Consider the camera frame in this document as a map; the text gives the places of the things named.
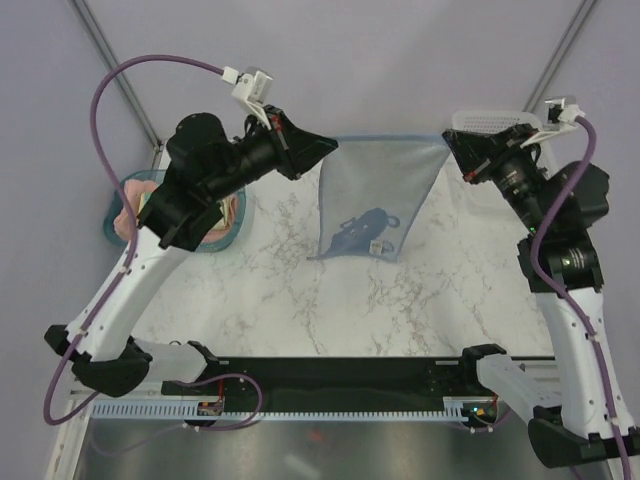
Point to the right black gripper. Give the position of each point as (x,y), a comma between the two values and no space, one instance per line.
(483,155)

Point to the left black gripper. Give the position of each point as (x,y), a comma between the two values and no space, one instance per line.
(299,151)

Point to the blue patterned towel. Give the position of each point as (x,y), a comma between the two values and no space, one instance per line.
(370,191)

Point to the green yellow towel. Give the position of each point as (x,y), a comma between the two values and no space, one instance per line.
(228,209)

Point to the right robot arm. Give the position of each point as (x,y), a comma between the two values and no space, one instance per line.
(587,420)

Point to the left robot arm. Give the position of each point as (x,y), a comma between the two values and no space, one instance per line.
(206,167)

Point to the white perforated plastic basket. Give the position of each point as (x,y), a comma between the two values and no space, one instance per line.
(485,199)

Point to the teal plastic tray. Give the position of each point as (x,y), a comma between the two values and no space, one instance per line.
(140,185)

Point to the right aluminium frame post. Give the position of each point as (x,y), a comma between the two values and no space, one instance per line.
(570,36)

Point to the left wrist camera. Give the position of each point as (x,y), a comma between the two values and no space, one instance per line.
(250,91)

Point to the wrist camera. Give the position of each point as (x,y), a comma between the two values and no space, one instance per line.
(250,91)
(562,112)

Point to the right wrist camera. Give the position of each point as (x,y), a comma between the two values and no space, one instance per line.
(562,112)

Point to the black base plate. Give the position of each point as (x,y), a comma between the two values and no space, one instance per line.
(355,383)

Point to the white slotted cable duct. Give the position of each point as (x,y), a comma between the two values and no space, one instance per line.
(174,409)

